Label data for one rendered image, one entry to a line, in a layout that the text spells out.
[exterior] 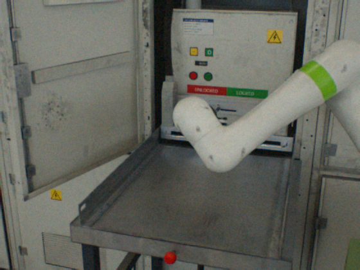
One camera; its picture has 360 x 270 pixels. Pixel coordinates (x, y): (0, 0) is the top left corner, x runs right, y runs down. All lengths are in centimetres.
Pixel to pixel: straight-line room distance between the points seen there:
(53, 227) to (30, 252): 22
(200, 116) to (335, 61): 39
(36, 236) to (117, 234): 113
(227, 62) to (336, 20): 42
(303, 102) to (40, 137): 83
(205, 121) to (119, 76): 63
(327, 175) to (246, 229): 60
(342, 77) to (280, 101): 18
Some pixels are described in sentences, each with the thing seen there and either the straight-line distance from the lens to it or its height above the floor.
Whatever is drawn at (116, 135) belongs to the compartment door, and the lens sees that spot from 180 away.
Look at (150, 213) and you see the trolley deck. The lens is 137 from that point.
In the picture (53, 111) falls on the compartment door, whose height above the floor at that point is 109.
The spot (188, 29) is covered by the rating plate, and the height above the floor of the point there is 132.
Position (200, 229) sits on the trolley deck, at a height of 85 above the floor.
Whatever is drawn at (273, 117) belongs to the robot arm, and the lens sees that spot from 124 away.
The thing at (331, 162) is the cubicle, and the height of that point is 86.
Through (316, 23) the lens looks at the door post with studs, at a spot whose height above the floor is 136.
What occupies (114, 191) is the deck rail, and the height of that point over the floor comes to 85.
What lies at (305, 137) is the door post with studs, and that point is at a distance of 177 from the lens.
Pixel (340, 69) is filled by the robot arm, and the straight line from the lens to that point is 129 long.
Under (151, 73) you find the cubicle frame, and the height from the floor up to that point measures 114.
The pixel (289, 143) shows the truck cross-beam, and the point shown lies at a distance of 182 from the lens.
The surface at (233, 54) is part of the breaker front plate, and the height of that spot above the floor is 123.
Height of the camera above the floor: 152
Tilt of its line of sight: 20 degrees down
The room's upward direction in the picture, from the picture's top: straight up
